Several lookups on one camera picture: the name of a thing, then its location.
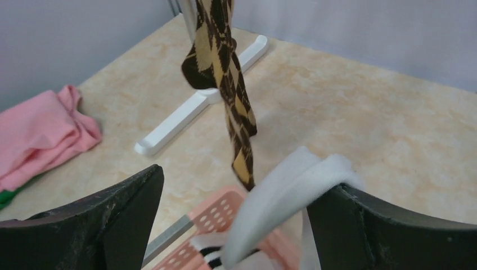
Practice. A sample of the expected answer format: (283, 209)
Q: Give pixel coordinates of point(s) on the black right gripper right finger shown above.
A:
(355, 230)

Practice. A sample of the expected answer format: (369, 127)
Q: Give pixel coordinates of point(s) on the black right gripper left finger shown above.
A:
(108, 229)

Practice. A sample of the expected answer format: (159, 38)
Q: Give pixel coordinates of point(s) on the white black striped sock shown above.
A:
(295, 183)

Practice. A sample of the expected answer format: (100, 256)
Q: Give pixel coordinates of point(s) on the brown argyle sock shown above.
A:
(212, 62)

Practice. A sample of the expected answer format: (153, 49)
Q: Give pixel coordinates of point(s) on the pink plastic basket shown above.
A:
(214, 214)

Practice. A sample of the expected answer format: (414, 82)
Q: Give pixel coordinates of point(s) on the green folded cloth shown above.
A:
(8, 196)

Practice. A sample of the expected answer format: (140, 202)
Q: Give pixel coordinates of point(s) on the pink folded cloth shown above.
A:
(42, 133)

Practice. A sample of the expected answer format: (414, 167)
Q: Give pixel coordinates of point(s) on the white drying rack stand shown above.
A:
(201, 99)

